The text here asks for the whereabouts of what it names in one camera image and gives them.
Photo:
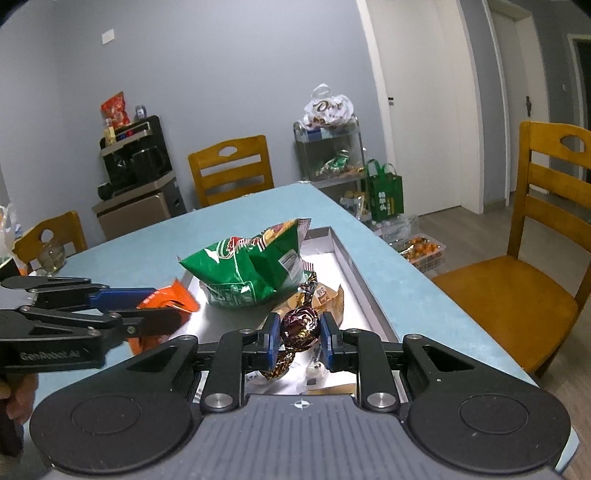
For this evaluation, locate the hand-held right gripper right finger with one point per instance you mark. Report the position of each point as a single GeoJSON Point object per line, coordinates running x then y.
{"type": "Point", "coordinates": [328, 341]}

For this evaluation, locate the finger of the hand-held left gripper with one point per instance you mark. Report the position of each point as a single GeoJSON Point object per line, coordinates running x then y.
{"type": "Point", "coordinates": [120, 299]}
{"type": "Point", "coordinates": [152, 321]}

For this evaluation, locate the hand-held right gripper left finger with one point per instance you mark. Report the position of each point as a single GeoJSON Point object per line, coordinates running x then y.
{"type": "Point", "coordinates": [273, 341]}

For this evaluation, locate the orange snack packet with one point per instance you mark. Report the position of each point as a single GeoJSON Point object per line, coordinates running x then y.
{"type": "Point", "coordinates": [171, 300]}

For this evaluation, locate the brown chocolate candy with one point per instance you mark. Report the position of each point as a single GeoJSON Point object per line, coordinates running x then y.
{"type": "Point", "coordinates": [300, 327]}

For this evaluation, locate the grey tray box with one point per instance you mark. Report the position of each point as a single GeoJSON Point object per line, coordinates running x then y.
{"type": "Point", "coordinates": [358, 286]}

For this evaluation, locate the green snack bag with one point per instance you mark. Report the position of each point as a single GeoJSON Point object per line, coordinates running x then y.
{"type": "Point", "coordinates": [231, 272]}

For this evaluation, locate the person's left hand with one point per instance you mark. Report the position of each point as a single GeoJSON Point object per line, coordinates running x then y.
{"type": "Point", "coordinates": [23, 397]}

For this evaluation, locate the tan snack packet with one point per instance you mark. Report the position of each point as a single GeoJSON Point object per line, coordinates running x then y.
{"type": "Point", "coordinates": [330, 300]}

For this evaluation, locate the glass jar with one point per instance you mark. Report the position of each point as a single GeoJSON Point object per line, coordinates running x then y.
{"type": "Point", "coordinates": [51, 257]}

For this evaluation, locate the yellow wooden chair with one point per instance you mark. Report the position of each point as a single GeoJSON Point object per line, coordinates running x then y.
{"type": "Point", "coordinates": [231, 170]}
{"type": "Point", "coordinates": [32, 242]}
{"type": "Point", "coordinates": [512, 286]}

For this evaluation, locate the black water dispenser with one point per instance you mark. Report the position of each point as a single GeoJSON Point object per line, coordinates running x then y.
{"type": "Point", "coordinates": [138, 184]}

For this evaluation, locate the small white plastic bag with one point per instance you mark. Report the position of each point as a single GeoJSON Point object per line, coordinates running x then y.
{"type": "Point", "coordinates": [8, 230]}

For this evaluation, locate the basket of oranges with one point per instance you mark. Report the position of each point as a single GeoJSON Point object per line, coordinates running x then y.
{"type": "Point", "coordinates": [422, 251]}

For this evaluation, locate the clear plastic bag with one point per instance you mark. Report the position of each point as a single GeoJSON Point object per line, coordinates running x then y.
{"type": "Point", "coordinates": [397, 228]}

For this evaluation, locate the green tote bag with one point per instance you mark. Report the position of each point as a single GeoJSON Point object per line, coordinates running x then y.
{"type": "Point", "coordinates": [385, 194]}

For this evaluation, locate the pile of snack packets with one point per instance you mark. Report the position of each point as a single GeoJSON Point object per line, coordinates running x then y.
{"type": "Point", "coordinates": [339, 166]}

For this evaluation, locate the red snack bag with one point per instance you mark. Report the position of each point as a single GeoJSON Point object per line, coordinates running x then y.
{"type": "Point", "coordinates": [115, 110]}

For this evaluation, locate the grey metal rack cart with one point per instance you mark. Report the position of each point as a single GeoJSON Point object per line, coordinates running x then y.
{"type": "Point", "coordinates": [307, 152]}

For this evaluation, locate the white plastic shopping bag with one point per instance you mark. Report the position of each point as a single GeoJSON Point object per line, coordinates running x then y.
{"type": "Point", "coordinates": [328, 110]}

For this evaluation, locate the dark entrance door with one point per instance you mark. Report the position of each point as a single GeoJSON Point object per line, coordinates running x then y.
{"type": "Point", "coordinates": [582, 83]}

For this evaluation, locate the white wall plate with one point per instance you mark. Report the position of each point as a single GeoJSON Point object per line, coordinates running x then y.
{"type": "Point", "coordinates": [107, 36]}

